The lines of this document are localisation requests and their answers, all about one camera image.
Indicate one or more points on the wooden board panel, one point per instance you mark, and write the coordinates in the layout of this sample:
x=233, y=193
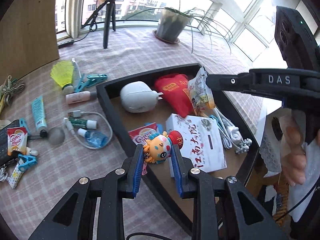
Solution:
x=28, y=37

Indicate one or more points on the white power adapter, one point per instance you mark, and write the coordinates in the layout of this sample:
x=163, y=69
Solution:
x=138, y=97

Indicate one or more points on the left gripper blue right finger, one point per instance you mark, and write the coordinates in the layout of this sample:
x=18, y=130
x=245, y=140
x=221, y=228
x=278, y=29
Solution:
x=181, y=167

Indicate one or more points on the grey spoon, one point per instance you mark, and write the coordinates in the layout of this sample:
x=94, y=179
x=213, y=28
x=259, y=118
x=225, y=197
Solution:
x=54, y=136

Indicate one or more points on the blue plastic clip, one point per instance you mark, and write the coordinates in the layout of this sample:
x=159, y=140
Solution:
x=26, y=161

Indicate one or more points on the small white bottle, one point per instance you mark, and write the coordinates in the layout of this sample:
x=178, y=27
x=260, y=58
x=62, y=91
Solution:
x=31, y=152

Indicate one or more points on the green lip balm tube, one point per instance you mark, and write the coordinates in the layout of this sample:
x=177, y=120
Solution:
x=83, y=123

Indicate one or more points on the grey plant pot with plant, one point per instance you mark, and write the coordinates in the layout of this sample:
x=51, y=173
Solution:
x=171, y=22

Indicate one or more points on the monogram patterned lighter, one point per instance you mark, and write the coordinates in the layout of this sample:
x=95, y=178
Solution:
x=15, y=177

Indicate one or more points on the Coffee mate sachet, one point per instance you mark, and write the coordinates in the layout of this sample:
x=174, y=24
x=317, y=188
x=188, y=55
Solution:
x=17, y=140
x=140, y=135

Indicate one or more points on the pink cosmetic tube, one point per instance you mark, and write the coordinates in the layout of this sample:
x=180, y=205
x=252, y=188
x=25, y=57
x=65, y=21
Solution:
x=80, y=97

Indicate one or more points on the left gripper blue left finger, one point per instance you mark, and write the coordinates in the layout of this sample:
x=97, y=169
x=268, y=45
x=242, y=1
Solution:
x=133, y=167

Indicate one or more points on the blue sanitizer bottle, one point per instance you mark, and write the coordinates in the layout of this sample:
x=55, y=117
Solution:
x=93, y=138

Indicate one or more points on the red packet bag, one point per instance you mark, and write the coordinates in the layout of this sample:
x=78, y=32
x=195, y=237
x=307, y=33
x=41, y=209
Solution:
x=175, y=91

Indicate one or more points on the light blue cream tube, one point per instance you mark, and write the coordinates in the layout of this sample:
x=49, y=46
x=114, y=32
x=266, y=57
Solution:
x=39, y=117

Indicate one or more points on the yellow shuttlecock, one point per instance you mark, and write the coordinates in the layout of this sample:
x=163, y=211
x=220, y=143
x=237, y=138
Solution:
x=62, y=74

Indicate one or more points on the black rectangular tray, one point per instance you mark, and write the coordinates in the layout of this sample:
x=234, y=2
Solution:
x=158, y=177

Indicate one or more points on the ring light on tripod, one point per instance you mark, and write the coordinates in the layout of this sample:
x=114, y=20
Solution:
x=110, y=18

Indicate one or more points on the black wet wipes pack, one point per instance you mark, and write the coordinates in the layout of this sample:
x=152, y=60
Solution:
x=4, y=157

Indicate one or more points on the cartoon doll figurine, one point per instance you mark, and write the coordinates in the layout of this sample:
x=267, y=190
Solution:
x=159, y=147

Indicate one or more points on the teal clothes peg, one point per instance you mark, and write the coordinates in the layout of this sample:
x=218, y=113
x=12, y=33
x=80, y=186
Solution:
x=89, y=81

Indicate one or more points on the person right hand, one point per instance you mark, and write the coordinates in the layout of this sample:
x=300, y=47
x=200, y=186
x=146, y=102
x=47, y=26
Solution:
x=298, y=162

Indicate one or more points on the snack packet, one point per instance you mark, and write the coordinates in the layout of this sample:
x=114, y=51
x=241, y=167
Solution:
x=201, y=95

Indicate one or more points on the white calligraphy printed box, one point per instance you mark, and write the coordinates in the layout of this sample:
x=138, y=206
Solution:
x=201, y=143

